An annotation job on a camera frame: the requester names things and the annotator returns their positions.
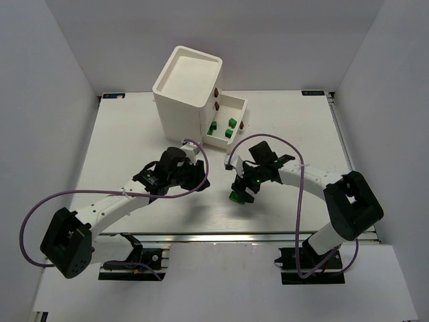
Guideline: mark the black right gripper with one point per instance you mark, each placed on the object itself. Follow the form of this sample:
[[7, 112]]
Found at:
[[244, 186]]

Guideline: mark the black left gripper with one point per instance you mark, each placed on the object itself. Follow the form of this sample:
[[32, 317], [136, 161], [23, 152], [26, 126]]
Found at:
[[196, 174]]

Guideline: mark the green 2x3 lego plate brick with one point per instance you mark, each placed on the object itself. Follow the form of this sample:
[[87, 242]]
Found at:
[[235, 198]]

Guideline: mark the green 2x2 lego brick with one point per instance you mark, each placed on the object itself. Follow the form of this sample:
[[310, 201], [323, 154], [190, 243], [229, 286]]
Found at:
[[212, 128]]

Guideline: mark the green 2x2 lego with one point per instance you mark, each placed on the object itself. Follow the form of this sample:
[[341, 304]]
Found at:
[[228, 133]]

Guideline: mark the small green lego brick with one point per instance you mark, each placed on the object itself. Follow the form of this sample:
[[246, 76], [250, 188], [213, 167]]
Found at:
[[232, 123]]

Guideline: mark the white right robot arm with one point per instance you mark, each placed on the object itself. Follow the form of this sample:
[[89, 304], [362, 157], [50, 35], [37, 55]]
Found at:
[[351, 204]]

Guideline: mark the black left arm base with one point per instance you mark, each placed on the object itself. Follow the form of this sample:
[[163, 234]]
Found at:
[[124, 258]]

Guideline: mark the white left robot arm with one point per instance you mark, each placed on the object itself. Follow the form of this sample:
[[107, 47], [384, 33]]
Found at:
[[75, 239]]

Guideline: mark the white drawer cabinet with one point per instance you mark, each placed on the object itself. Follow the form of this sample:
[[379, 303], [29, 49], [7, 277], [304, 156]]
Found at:
[[184, 93]]

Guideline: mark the blue label sticker right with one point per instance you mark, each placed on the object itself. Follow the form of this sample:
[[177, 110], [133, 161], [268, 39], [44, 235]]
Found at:
[[313, 93]]

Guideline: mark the blue label sticker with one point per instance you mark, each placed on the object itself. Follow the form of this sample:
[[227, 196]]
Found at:
[[113, 96], [313, 93]]

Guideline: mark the blue label sticker left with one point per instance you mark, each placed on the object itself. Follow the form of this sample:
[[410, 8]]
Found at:
[[113, 96]]

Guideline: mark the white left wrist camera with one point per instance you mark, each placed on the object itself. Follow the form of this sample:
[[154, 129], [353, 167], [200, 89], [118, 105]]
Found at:
[[191, 150]]

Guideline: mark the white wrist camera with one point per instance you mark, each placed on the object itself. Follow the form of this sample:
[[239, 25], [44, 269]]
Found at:
[[191, 150], [234, 163]]

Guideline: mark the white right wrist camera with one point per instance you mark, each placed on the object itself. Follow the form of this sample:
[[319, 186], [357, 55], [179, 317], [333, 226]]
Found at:
[[234, 163]]

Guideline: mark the aluminium front rail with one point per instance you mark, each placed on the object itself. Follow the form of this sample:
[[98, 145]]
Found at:
[[246, 237]]

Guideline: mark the aluminium rail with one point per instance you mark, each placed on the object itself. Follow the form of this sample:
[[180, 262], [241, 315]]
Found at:
[[246, 237], [356, 133]]

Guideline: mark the aluminium right rail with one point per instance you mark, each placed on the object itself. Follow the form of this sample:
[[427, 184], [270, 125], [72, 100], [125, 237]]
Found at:
[[356, 133]]

